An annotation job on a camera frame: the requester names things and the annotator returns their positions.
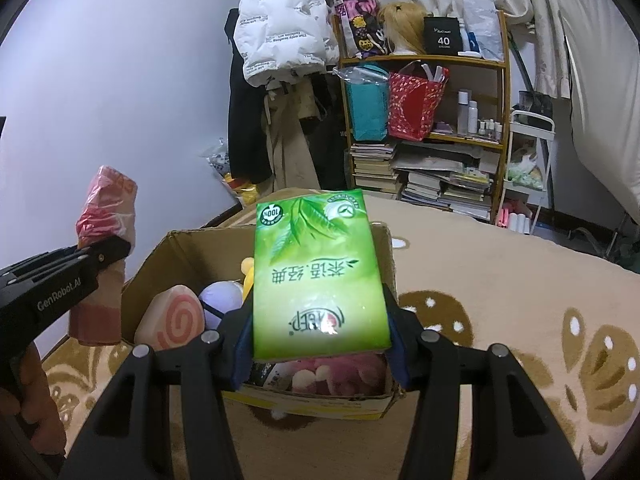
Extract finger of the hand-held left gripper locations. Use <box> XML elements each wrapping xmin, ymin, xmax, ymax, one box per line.
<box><xmin>75</xmin><ymin>236</ymin><xmax>132</xmax><ymax>276</ymax></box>

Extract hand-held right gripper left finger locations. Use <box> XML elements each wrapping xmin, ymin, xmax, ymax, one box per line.
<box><xmin>59</xmin><ymin>296</ymin><xmax>257</xmax><ymax>480</ymax></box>

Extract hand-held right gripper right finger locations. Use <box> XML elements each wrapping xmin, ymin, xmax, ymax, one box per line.
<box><xmin>381</xmin><ymin>282</ymin><xmax>586</xmax><ymax>480</ymax></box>

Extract pink soft pack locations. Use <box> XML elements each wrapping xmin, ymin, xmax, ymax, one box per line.
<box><xmin>290</xmin><ymin>352</ymin><xmax>389</xmax><ymax>396</ymax></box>

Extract pink plastic bag roll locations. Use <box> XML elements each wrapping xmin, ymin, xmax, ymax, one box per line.
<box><xmin>67</xmin><ymin>164</ymin><xmax>139</xmax><ymax>346</ymax></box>

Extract white purple plush ball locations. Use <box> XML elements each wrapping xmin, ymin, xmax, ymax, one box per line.
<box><xmin>198</xmin><ymin>280</ymin><xmax>246</xmax><ymax>331</ymax></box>

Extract printed cardboard box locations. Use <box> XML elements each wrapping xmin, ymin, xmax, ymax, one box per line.
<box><xmin>120</xmin><ymin>224</ymin><xmax>407</xmax><ymax>421</ymax></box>

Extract yellow dog plush toy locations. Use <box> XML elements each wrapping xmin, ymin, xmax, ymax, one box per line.
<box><xmin>240</xmin><ymin>256</ymin><xmax>257</xmax><ymax>294</ymax></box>

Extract pink swirl plush cushion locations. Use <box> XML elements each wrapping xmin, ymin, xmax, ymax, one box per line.
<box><xmin>133</xmin><ymin>285</ymin><xmax>206</xmax><ymax>352</ymax></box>

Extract green tissue pack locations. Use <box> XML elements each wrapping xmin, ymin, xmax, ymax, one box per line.
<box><xmin>251</xmin><ymin>188</ymin><xmax>394</xmax><ymax>362</ymax></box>

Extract person's left hand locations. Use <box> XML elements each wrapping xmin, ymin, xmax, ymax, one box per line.
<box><xmin>0</xmin><ymin>344</ymin><xmax>68</xmax><ymax>457</ymax></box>

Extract beige printed blanket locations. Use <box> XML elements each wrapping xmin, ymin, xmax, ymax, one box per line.
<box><xmin>40</xmin><ymin>187</ymin><xmax>640</xmax><ymax>480</ymax></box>

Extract white printed plastic bag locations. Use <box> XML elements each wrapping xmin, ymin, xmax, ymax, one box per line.
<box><xmin>202</xmin><ymin>142</ymin><xmax>236</xmax><ymax>181</ymax></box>

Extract stack of books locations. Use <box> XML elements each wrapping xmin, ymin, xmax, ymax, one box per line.
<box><xmin>348</xmin><ymin>140</ymin><xmax>504</xmax><ymax>221</ymax></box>

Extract pink white rolls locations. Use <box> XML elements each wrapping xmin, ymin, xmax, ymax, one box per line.
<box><xmin>494</xmin><ymin>199</ymin><xmax>534</xmax><ymax>234</ymax></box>

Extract black coat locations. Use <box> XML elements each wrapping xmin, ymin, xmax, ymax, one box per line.
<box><xmin>299</xmin><ymin>67</ymin><xmax>351</xmax><ymax>191</ymax></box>
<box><xmin>227</xmin><ymin>7</ymin><xmax>274</xmax><ymax>186</ymax></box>

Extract beige coat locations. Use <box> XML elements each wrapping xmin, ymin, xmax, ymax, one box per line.
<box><xmin>262</xmin><ymin>85</ymin><xmax>321</xmax><ymax>194</ymax></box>

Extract green white bag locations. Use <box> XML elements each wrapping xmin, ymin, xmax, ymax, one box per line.
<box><xmin>507</xmin><ymin>152</ymin><xmax>544</xmax><ymax>187</ymax></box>

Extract black stand legs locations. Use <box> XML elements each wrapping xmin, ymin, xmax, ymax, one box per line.
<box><xmin>567</xmin><ymin>210</ymin><xmax>634</xmax><ymax>267</ymax></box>

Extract red patterned gift bag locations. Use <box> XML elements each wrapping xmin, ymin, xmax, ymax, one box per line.
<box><xmin>387</xmin><ymin>61</ymin><xmax>448</xmax><ymax>142</ymax></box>

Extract tall white bottle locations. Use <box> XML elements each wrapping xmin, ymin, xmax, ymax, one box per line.
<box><xmin>458</xmin><ymin>89</ymin><xmax>472</xmax><ymax>135</ymax></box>

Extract teal bag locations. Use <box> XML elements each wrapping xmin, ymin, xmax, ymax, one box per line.
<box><xmin>343</xmin><ymin>62</ymin><xmax>391</xmax><ymax>142</ymax></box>

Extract white metal cart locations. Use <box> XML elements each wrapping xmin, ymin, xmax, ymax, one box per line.
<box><xmin>500</xmin><ymin>109</ymin><xmax>557</xmax><ymax>234</ymax></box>

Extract white puffer jacket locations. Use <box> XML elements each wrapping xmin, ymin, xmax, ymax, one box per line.
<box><xmin>233</xmin><ymin>0</ymin><xmax>341</xmax><ymax>92</ymax></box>

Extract wooden shelf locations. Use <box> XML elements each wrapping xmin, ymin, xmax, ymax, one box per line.
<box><xmin>332</xmin><ymin>10</ymin><xmax>511</xmax><ymax>224</ymax></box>

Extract plain white sheet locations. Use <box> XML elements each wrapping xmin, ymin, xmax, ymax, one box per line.
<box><xmin>557</xmin><ymin>0</ymin><xmax>640</xmax><ymax>262</ymax></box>

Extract black box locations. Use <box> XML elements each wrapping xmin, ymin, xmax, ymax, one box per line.
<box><xmin>423</xmin><ymin>16</ymin><xmax>461</xmax><ymax>56</ymax></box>

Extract blond wig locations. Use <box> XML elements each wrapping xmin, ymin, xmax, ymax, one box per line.
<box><xmin>377</xmin><ymin>1</ymin><xmax>436</xmax><ymax>56</ymax></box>

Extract pink black patterned bag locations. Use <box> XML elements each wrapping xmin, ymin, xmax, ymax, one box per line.
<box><xmin>333</xmin><ymin>0</ymin><xmax>391</xmax><ymax>59</ymax></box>

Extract clear plastic bag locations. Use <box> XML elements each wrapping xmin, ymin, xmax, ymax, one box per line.
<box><xmin>459</xmin><ymin>0</ymin><xmax>504</xmax><ymax>61</ymax></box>

